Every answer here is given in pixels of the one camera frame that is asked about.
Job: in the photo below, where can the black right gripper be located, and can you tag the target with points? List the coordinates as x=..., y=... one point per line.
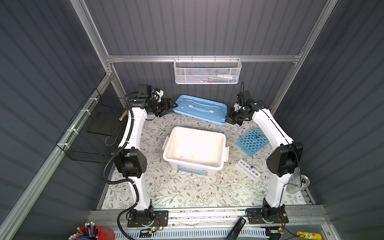
x=229, y=119

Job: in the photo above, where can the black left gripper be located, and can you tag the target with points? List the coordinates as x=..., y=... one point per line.
x=165, y=108

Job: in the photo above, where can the blue plastic box lid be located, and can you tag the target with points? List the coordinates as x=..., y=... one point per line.
x=202, y=109

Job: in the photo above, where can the blue test tube rack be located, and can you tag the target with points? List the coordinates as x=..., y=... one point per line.
x=253, y=141

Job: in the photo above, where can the small white tube rack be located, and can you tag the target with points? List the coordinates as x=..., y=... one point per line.
x=244, y=167

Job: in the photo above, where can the white plastic storage bin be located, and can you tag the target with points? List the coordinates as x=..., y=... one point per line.
x=196, y=151

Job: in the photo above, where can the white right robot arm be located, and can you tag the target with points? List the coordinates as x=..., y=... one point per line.
x=282, y=162

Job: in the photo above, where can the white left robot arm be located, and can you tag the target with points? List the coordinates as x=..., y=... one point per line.
x=128, y=164

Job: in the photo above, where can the yellow pen in basket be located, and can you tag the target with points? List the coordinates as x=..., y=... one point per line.
x=123, y=115

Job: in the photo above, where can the black flat device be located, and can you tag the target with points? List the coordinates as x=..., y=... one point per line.
x=235, y=231

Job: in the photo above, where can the red cup of pens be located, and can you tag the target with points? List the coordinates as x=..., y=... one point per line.
x=91, y=231

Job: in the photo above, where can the white wire mesh basket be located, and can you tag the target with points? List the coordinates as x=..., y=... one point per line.
x=207, y=71

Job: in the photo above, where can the black wire wall basket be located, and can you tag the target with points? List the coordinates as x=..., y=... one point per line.
x=97, y=129

